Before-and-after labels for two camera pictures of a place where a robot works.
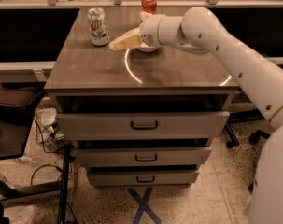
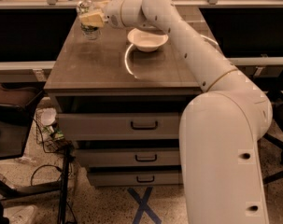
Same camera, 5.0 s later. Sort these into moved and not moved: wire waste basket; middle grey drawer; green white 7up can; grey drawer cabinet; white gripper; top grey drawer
Moved: green white 7up can; white gripper
Not moved: wire waste basket; top grey drawer; grey drawer cabinet; middle grey drawer
